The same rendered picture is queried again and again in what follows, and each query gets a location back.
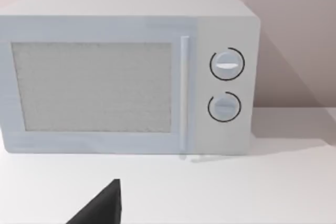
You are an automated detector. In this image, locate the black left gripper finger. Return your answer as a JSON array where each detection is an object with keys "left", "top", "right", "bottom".
[{"left": 65, "top": 178, "right": 123, "bottom": 224}]

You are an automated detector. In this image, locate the pale blue microwave door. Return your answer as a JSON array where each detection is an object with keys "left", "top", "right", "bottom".
[{"left": 0, "top": 15, "right": 198, "bottom": 155}]

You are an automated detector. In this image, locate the small pale microwave knob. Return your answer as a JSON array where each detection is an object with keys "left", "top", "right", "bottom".
[{"left": 207, "top": 91, "right": 242, "bottom": 123}]

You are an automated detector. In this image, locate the large pale microwave knob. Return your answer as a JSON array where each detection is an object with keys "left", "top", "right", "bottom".
[{"left": 209, "top": 47, "right": 246, "bottom": 81}]

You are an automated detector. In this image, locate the pale microwave oven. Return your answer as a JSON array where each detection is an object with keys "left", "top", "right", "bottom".
[{"left": 0, "top": 0, "right": 261, "bottom": 156}]

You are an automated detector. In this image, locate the pale microwave door handle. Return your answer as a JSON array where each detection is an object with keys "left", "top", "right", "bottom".
[{"left": 180, "top": 35, "right": 190, "bottom": 154}]

